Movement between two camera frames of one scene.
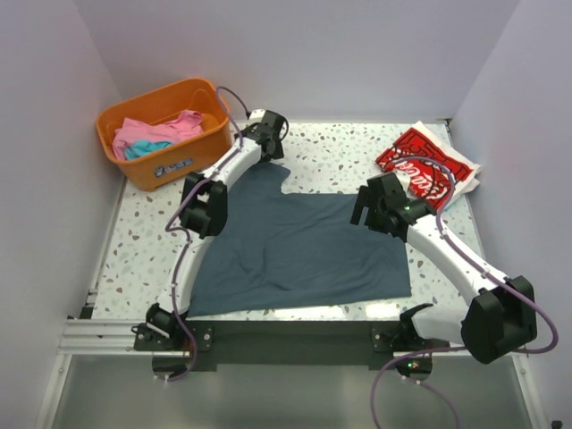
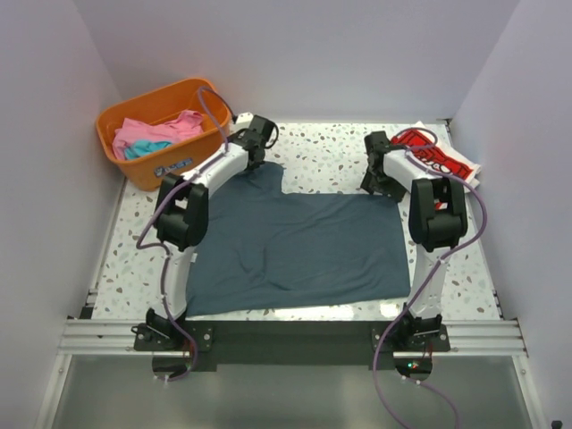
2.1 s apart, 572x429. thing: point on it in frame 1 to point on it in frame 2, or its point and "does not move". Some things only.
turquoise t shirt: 141,147 does not move
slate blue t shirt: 284,251 does not move
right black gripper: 365,200 to 395,191
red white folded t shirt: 432,171 does not move
